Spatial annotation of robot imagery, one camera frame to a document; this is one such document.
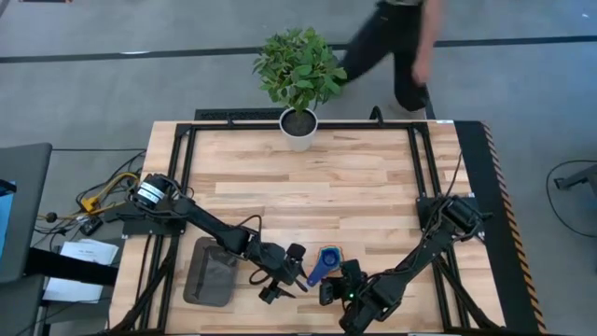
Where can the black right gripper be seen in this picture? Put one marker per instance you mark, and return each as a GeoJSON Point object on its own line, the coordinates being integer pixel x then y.
{"type": "Point", "coordinates": [354, 284]}

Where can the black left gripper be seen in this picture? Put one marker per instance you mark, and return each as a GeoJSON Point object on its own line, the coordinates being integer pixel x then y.
{"type": "Point", "coordinates": [277, 263]}

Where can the dark purple measuring cup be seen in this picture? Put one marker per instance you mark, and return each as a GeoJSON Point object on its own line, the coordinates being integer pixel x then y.
{"type": "Point", "coordinates": [330, 259]}

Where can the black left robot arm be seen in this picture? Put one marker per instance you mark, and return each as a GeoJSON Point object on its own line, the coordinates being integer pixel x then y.
{"type": "Point", "coordinates": [210, 224]}

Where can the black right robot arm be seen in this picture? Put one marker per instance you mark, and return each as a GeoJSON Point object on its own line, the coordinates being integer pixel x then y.
{"type": "Point", "coordinates": [420, 261]}

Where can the grey plastic basket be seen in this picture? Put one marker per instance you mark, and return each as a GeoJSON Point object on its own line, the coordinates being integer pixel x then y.
{"type": "Point", "coordinates": [210, 275]}

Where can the white plant pot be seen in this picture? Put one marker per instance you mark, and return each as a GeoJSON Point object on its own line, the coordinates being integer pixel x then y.
{"type": "Point", "coordinates": [298, 142]}

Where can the black hazard-striped strip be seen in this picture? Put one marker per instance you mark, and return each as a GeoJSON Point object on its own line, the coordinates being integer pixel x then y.
{"type": "Point", "coordinates": [476, 186]}

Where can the black ribbed mat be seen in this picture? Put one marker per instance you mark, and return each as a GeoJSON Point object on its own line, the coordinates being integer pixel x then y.
{"type": "Point", "coordinates": [233, 114]}

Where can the green leafy plant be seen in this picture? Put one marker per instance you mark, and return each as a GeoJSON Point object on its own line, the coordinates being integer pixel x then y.
{"type": "Point", "coordinates": [298, 70]}

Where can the person's hand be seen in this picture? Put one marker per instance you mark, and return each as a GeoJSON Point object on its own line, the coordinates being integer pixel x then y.
{"type": "Point", "coordinates": [421, 72]}

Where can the white paper sheets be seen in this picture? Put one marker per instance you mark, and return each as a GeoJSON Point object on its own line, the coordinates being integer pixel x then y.
{"type": "Point", "coordinates": [84, 254]}

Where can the person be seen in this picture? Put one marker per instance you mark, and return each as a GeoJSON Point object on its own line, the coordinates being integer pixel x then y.
{"type": "Point", "coordinates": [373, 42]}

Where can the grey chair leg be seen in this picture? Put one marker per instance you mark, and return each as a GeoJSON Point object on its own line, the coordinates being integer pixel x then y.
{"type": "Point", "coordinates": [580, 177]}

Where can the grey desk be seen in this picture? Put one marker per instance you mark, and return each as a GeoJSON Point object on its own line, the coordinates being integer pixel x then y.
{"type": "Point", "coordinates": [25, 196]}

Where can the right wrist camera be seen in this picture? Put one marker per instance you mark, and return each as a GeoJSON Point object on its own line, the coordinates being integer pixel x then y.
{"type": "Point", "coordinates": [326, 293]}

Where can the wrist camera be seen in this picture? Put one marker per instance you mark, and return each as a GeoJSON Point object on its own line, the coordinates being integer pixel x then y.
{"type": "Point", "coordinates": [326, 293]}
{"type": "Point", "coordinates": [269, 295]}

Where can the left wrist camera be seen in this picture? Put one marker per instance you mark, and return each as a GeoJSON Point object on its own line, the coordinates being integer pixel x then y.
{"type": "Point", "coordinates": [269, 295]}

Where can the black aluminium table frame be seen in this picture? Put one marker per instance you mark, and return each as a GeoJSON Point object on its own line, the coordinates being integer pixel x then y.
{"type": "Point", "coordinates": [350, 126]}

